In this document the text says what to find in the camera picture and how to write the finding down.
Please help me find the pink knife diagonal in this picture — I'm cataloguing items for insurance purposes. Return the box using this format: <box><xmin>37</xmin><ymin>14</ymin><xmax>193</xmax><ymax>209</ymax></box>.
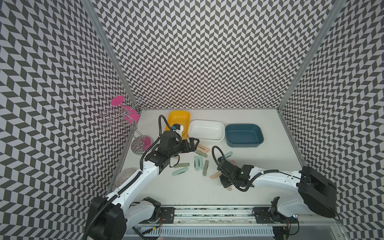
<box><xmin>210</xmin><ymin>172</ymin><xmax>222</xmax><ymax>180</ymax></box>

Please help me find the dark teal storage box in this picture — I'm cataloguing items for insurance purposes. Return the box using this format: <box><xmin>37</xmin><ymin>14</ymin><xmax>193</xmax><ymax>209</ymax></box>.
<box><xmin>225</xmin><ymin>124</ymin><xmax>264</xmax><ymax>148</ymax></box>

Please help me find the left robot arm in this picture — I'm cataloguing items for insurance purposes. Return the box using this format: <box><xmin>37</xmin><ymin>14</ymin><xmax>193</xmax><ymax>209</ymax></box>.
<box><xmin>82</xmin><ymin>131</ymin><xmax>200</xmax><ymax>240</ymax></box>

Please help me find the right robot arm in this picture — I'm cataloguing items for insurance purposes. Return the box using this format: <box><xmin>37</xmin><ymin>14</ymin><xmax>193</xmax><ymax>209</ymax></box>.
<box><xmin>215</xmin><ymin>157</ymin><xmax>338</xmax><ymax>222</ymax></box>

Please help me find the white storage box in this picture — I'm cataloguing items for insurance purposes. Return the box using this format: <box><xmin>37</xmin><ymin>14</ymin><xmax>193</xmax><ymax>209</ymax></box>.
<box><xmin>188</xmin><ymin>120</ymin><xmax>225</xmax><ymax>142</ymax></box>

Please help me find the yellow storage box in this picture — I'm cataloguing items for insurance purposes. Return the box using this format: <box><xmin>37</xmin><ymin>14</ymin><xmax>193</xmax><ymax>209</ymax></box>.
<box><xmin>167</xmin><ymin>111</ymin><xmax>191</xmax><ymax>140</ymax></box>

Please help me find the upper pink knife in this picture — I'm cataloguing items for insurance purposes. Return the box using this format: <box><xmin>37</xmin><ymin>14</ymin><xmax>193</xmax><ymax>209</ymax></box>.
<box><xmin>198</xmin><ymin>144</ymin><xmax>211</xmax><ymax>152</ymax></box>

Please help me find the mint knife centre left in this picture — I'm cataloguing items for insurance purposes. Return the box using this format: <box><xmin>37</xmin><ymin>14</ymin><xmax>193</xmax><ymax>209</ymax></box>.
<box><xmin>194</xmin><ymin>156</ymin><xmax>200</xmax><ymax>171</ymax></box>

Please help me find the mint knife centre right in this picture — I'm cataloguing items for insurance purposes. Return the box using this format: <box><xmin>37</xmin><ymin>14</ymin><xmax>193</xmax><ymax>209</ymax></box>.
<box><xmin>198</xmin><ymin>155</ymin><xmax>204</xmax><ymax>170</ymax></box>

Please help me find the olive knife under pink pair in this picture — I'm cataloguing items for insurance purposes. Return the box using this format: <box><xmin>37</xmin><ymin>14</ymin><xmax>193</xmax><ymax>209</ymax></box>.
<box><xmin>195</xmin><ymin>150</ymin><xmax>208</xmax><ymax>158</ymax></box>

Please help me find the olive knife left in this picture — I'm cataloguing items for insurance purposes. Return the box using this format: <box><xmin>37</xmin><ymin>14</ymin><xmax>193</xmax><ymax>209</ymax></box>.
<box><xmin>174</xmin><ymin>163</ymin><xmax>190</xmax><ymax>168</ymax></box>

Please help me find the olive knife centre vertical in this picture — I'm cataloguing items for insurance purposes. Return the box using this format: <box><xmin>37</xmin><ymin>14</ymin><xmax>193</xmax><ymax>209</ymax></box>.
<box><xmin>203</xmin><ymin>160</ymin><xmax>209</xmax><ymax>177</ymax></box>

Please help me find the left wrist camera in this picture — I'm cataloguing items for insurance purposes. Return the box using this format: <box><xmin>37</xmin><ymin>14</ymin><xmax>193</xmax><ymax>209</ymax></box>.
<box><xmin>171</xmin><ymin>124</ymin><xmax>184</xmax><ymax>137</ymax></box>

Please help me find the wire rack with pink discs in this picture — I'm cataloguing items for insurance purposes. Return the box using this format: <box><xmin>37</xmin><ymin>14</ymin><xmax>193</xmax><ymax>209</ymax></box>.
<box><xmin>100</xmin><ymin>96</ymin><xmax>153</xmax><ymax>155</ymax></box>

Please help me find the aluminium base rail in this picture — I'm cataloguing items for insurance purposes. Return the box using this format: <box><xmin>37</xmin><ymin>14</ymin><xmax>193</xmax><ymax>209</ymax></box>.
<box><xmin>132</xmin><ymin>206</ymin><xmax>341</xmax><ymax>228</ymax></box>

